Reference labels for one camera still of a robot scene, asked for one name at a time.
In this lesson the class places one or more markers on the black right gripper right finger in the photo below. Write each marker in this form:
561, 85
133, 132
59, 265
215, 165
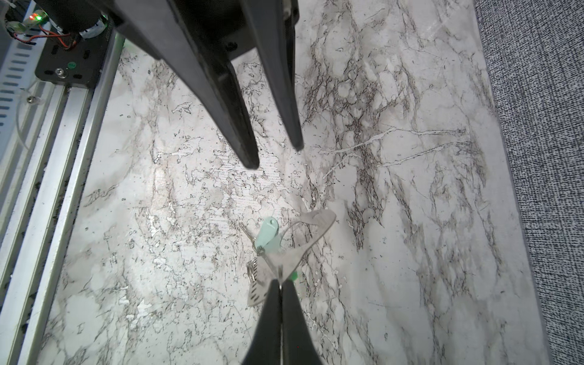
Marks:
297, 344

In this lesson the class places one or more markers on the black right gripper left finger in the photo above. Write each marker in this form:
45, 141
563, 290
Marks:
266, 342

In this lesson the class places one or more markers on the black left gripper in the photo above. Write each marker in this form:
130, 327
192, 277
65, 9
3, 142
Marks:
188, 36

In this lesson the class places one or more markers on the pale green key tag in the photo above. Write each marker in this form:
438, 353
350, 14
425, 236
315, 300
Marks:
265, 241

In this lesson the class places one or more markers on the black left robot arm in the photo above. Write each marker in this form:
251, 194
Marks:
79, 16

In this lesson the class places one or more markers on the aluminium front rail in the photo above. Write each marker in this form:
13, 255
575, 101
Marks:
43, 176

